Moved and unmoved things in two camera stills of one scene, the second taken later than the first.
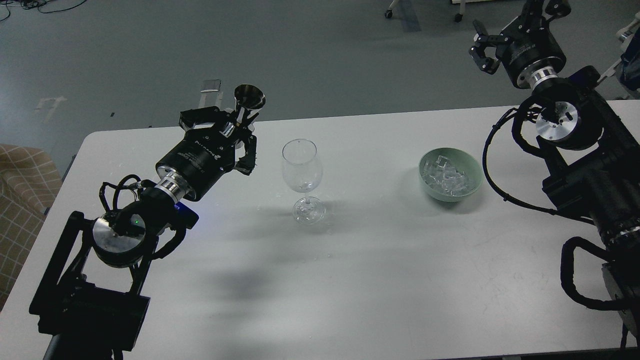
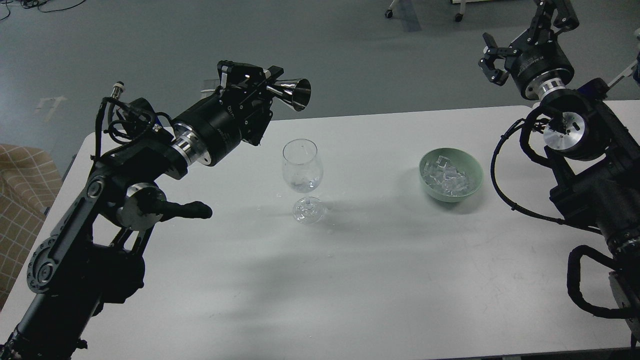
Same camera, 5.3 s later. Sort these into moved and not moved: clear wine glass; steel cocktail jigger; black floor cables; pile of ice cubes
Moved: steel cocktail jigger
Not moved: clear wine glass; black floor cables; pile of ice cubes
